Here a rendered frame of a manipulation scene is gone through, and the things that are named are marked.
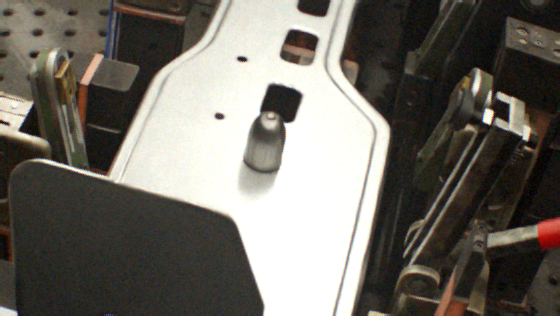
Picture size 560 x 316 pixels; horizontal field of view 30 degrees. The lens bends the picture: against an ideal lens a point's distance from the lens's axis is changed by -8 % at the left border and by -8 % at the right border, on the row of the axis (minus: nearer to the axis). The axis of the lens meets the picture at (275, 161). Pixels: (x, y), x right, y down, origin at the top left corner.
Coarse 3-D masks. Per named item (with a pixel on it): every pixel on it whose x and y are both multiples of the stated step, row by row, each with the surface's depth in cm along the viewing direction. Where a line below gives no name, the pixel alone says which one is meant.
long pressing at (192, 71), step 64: (256, 0) 110; (192, 64) 101; (256, 64) 102; (320, 64) 104; (128, 128) 94; (192, 128) 95; (320, 128) 97; (384, 128) 98; (192, 192) 89; (256, 192) 91; (320, 192) 92; (256, 256) 86; (320, 256) 87
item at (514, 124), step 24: (456, 96) 69; (504, 96) 70; (456, 120) 68; (480, 120) 69; (504, 120) 69; (480, 144) 72; (504, 144) 68; (528, 144) 70; (456, 168) 75; (480, 168) 70; (456, 192) 72; (480, 192) 72; (432, 216) 78; (456, 216) 73; (432, 240) 75; (456, 240) 75; (432, 264) 77
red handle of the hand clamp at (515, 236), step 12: (516, 228) 76; (528, 228) 76; (540, 228) 75; (552, 228) 74; (492, 240) 76; (504, 240) 76; (516, 240) 75; (528, 240) 75; (540, 240) 74; (552, 240) 74; (456, 252) 77; (492, 252) 76; (504, 252) 76; (516, 252) 76; (444, 264) 78
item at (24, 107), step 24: (0, 96) 88; (0, 120) 85; (24, 120) 86; (0, 144) 85; (24, 144) 85; (48, 144) 85; (0, 168) 87; (0, 192) 90; (0, 216) 91; (0, 240) 95
